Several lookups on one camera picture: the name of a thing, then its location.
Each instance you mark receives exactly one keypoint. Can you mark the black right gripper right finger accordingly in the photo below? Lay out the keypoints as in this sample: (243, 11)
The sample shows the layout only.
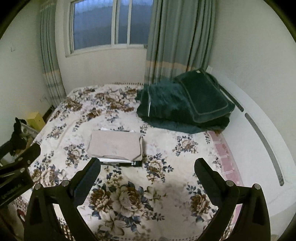
(214, 185)

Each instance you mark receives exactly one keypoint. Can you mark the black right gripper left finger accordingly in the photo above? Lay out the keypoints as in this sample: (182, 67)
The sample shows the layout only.
(75, 191)

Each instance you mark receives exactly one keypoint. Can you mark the beige long sleeve shirt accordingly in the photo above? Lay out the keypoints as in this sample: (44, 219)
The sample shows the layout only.
(115, 145)

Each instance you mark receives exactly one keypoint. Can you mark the black folded clothes stack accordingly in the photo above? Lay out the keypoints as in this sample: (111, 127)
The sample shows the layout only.
(129, 162)

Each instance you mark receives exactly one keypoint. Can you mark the pink checked bed sheet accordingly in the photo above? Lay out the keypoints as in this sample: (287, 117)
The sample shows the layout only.
(228, 168)

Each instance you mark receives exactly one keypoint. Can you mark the black cloth on rack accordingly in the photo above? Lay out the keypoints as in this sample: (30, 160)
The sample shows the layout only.
(18, 142)

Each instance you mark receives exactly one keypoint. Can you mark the white bed headboard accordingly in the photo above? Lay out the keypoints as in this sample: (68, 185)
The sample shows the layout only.
(258, 148)

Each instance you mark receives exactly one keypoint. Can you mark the yellow box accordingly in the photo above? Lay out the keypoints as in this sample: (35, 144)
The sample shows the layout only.
(36, 121)

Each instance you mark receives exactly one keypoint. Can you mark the dark green folded blanket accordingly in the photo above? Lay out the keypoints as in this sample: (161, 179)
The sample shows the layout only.
(190, 103)

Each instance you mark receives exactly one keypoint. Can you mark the left green curtain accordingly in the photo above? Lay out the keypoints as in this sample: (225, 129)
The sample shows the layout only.
(51, 70)

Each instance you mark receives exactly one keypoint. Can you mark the green curtain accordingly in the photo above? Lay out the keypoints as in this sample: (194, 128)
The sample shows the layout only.
(51, 70)
(180, 38)

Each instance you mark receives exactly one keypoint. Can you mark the right green curtain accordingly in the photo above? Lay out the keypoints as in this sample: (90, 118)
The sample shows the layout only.
(180, 38)

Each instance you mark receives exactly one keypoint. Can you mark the white framed window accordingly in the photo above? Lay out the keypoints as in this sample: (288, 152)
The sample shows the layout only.
(102, 25)

